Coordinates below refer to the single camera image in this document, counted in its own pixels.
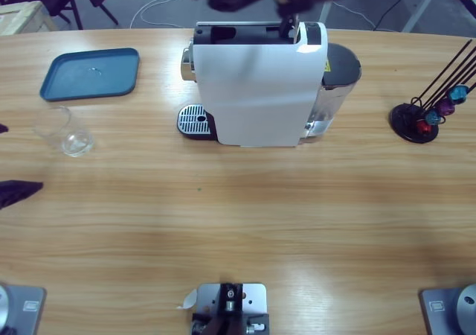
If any clear drinking glass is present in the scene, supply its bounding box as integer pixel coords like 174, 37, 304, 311
33, 106, 95, 159

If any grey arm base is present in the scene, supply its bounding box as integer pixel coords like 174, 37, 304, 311
0, 282, 48, 335
419, 283, 476, 335

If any white capsule coffee machine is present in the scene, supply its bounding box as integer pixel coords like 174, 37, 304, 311
181, 21, 329, 148

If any purple coffee capsule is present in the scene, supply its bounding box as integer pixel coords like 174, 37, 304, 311
435, 98, 455, 116

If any clear water tank black lid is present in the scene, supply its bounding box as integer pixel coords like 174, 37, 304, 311
301, 42, 362, 144

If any blue rectangular plastic tray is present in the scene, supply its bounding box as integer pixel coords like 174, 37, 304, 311
39, 47, 141, 103

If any light wooden crate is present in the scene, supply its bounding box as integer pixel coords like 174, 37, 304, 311
0, 0, 57, 36

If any black drip tray silver grille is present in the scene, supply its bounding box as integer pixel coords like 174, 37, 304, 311
176, 103, 219, 142

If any black capsule holder with rods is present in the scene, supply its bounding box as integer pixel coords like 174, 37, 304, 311
389, 39, 476, 144

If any white paper tag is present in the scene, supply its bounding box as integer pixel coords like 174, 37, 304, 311
176, 288, 199, 310

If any white metal post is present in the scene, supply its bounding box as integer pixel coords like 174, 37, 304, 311
402, 0, 448, 34
318, 0, 335, 26

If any white floor cable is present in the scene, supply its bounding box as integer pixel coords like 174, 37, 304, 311
129, 0, 377, 30

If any black floor cable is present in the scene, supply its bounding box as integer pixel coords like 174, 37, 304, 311
373, 0, 423, 31

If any silver mount plate dark post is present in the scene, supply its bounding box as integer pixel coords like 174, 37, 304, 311
190, 282, 271, 335

